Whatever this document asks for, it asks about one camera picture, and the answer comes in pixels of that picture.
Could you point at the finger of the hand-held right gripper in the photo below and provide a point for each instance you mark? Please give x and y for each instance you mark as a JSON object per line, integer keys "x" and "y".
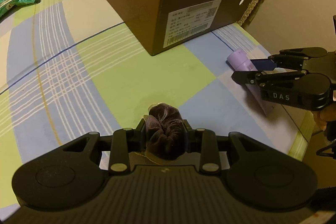
{"x": 262, "y": 64}
{"x": 244, "y": 77}

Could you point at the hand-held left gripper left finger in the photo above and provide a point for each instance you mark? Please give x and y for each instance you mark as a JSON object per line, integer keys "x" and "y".
{"x": 143, "y": 132}

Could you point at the dark velvet scrunchie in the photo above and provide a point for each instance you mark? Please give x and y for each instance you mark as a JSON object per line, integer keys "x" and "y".
{"x": 165, "y": 129}

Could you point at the person's right hand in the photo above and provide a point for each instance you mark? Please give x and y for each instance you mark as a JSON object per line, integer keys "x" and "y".
{"x": 323, "y": 119}

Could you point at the purple tube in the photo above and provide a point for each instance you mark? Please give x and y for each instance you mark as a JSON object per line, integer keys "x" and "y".
{"x": 240, "y": 60}

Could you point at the checked tablecloth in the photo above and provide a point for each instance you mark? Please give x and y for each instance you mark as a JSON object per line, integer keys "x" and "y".
{"x": 78, "y": 69}

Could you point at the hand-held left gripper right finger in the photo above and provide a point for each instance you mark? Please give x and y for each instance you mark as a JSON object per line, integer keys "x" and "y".
{"x": 187, "y": 134}

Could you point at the brown cardboard shoe box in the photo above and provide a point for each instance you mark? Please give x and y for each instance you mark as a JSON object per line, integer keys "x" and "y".
{"x": 136, "y": 3}

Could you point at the small green snack packet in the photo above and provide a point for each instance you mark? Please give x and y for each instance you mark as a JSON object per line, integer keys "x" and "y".
{"x": 6, "y": 11}

